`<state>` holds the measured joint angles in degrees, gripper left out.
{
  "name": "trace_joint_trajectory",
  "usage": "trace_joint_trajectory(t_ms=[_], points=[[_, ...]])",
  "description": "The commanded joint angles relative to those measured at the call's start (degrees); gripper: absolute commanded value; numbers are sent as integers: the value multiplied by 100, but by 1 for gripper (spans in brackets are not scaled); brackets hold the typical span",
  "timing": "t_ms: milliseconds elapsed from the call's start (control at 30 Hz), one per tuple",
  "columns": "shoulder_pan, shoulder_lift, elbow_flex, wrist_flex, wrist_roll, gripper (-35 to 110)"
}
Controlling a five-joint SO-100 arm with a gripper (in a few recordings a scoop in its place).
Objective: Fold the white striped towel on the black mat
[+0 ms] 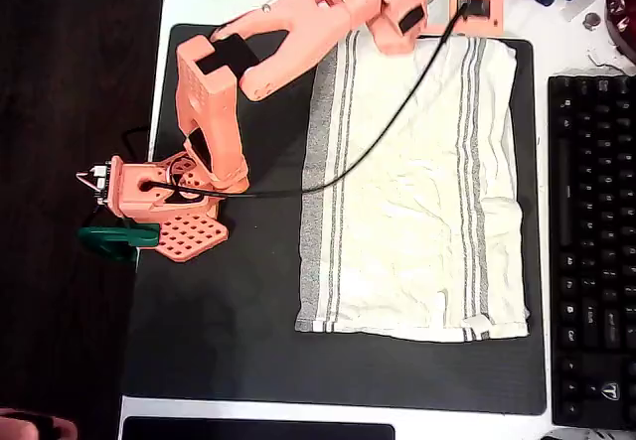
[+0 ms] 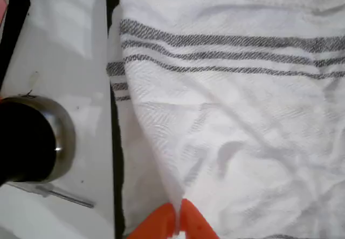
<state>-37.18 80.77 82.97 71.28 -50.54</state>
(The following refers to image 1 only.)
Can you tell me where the salmon perforated robot base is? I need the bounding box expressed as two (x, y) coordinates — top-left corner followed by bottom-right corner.
(108, 154), (231, 265)

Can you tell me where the torn white paper scrap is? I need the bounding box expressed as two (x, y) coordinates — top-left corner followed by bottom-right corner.
(585, 45), (636, 72)

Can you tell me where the salmon gripper camera mount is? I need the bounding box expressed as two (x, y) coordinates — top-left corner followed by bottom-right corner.
(444, 0), (506, 37)

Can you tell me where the white striped towel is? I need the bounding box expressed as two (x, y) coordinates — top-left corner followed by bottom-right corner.
(293, 32), (531, 345)

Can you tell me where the black mechanical keyboard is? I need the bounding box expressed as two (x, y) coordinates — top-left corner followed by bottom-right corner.
(548, 74), (636, 431)

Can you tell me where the dark red round object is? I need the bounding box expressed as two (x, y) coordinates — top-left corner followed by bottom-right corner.
(604, 0), (636, 67)

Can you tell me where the person's hand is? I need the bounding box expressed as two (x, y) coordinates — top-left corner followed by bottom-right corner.
(0, 406), (79, 440)

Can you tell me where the green table clamp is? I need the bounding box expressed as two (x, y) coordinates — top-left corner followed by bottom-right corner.
(77, 222), (161, 265)

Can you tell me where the small controller circuit board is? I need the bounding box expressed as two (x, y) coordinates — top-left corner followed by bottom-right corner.
(75, 160), (113, 208)

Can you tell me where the black rectangular pad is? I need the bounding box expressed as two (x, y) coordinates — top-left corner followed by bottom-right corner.
(121, 415), (397, 440)

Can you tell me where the large black desk mat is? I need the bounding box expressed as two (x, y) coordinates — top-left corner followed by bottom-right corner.
(120, 23), (548, 416)

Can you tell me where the thick black camera cable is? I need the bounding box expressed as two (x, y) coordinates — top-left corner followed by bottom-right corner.
(141, 0), (471, 198)

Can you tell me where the thin black wire loop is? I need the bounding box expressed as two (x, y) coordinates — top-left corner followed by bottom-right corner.
(121, 124), (153, 161)

